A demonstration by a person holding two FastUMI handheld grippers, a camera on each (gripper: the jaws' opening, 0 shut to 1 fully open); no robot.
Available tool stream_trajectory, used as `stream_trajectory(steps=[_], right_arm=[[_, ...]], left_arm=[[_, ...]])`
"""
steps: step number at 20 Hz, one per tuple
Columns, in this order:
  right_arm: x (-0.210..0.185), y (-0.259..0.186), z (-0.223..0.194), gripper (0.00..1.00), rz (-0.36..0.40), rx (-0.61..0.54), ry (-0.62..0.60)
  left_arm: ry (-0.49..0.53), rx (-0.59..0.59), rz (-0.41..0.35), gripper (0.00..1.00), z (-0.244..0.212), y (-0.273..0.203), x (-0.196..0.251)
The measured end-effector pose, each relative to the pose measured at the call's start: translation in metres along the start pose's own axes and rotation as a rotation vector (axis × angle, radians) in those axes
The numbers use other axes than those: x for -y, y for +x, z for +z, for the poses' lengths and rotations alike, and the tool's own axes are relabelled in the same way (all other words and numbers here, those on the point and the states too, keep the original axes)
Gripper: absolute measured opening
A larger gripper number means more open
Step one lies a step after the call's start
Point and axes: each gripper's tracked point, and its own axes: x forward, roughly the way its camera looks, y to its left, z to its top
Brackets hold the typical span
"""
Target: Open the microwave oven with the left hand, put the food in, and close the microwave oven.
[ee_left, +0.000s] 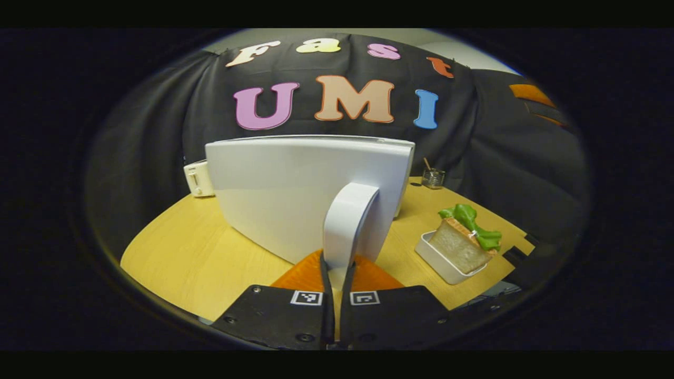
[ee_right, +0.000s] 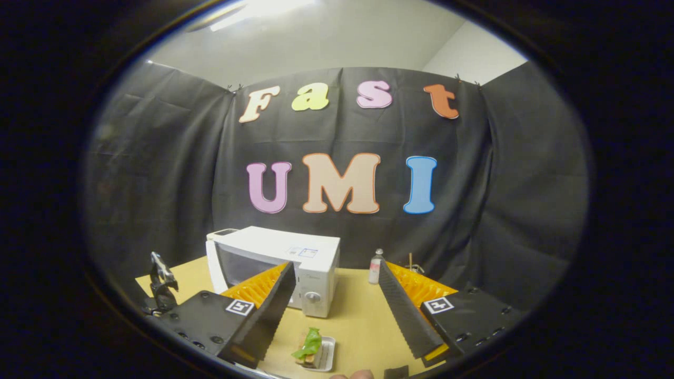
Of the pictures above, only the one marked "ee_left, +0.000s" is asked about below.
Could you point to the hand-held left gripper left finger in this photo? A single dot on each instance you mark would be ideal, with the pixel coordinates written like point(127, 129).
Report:
point(328, 323)

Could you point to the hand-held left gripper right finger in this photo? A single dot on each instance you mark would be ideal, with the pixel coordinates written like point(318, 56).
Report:
point(345, 321)

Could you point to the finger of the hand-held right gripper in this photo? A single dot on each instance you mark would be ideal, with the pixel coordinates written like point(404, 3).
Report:
point(531, 93)
point(547, 118)

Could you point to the toast sandwich with lettuce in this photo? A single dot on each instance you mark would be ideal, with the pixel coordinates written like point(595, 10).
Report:
point(458, 245)

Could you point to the white microwave oven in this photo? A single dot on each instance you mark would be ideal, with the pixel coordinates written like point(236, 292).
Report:
point(295, 189)

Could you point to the white rectangular tray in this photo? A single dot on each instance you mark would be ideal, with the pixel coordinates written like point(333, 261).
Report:
point(439, 266)

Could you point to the small glass bottle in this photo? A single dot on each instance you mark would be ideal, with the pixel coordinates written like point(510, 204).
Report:
point(433, 179)

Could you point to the white toaster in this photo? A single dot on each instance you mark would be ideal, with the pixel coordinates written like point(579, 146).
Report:
point(197, 180)

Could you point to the black backdrop cloth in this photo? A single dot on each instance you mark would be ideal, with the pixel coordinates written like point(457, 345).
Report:
point(158, 131)

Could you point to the black table edge bracket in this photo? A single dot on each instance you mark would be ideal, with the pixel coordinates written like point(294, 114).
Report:
point(513, 256)
point(532, 240)

